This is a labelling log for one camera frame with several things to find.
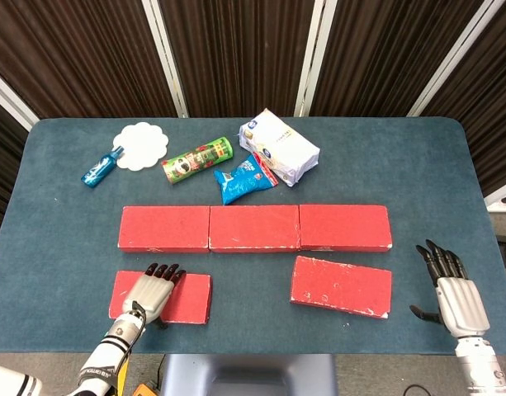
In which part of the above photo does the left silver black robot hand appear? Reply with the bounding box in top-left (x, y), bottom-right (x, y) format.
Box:
top-left (121, 262), bottom-right (187, 330)

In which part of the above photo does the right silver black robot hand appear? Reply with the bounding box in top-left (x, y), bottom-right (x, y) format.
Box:
top-left (409, 238), bottom-right (491, 337)

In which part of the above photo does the red brick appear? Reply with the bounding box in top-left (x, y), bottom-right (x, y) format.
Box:
top-left (107, 270), bottom-right (213, 325)
top-left (208, 205), bottom-right (301, 253)
top-left (117, 205), bottom-right (211, 253)
top-left (290, 255), bottom-right (393, 320)
top-left (298, 204), bottom-right (394, 253)

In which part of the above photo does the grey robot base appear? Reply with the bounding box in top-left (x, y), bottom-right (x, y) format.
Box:
top-left (159, 353), bottom-right (338, 396)

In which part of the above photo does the orange floor object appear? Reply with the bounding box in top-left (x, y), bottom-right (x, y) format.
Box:
top-left (132, 382), bottom-right (161, 396)

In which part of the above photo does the blue spray bottle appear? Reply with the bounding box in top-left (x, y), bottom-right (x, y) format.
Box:
top-left (80, 145), bottom-right (125, 189)

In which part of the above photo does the green chips can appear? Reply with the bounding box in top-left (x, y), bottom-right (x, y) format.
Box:
top-left (161, 136), bottom-right (236, 185)

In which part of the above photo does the blue snack bag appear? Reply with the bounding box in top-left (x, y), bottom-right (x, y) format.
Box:
top-left (213, 153), bottom-right (280, 206)

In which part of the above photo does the white flower-shaped coaster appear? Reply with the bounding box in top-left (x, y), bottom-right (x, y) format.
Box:
top-left (112, 121), bottom-right (170, 172)

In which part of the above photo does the brown ribbed divider panel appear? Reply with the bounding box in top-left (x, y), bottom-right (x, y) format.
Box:
top-left (0, 0), bottom-right (190, 120)
top-left (141, 0), bottom-right (338, 119)
top-left (0, 65), bottom-right (41, 238)
top-left (407, 0), bottom-right (506, 207)
top-left (296, 0), bottom-right (506, 119)

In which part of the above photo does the white tissue pack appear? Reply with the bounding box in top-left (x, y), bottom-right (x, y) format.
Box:
top-left (239, 107), bottom-right (321, 188)

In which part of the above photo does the grey floor cable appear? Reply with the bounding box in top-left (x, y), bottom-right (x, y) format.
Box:
top-left (154, 354), bottom-right (168, 384)

